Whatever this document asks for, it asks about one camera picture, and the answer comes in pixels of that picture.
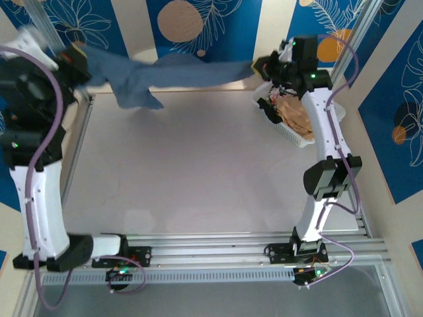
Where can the floral patterned garment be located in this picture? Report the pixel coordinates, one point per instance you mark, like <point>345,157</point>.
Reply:
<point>275,96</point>

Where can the tan t-shirt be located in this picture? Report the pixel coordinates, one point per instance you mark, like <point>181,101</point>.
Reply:
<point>295,119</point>

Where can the white plastic laundry basket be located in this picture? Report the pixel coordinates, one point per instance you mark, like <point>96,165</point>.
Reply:
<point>291,133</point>

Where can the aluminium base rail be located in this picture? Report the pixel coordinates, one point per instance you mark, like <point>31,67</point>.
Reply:
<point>205,251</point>

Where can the circuit board with green light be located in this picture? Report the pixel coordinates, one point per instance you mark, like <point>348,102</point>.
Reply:
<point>121,271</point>
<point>318,272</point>

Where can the aluminium frame post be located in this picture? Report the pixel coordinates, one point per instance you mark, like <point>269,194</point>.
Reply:
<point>46,29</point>
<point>360,29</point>

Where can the blue t-shirt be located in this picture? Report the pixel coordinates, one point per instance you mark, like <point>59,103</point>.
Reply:
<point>185,74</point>

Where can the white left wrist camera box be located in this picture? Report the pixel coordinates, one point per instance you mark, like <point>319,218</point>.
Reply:
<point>24,41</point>

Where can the aluminium side rail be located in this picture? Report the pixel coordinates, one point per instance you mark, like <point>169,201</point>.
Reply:
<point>79,132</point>
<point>361,224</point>

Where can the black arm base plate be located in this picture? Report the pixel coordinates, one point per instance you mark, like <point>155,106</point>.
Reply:
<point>279,252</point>
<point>142,256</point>

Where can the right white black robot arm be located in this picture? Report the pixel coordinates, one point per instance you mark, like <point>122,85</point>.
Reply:
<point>325,132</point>

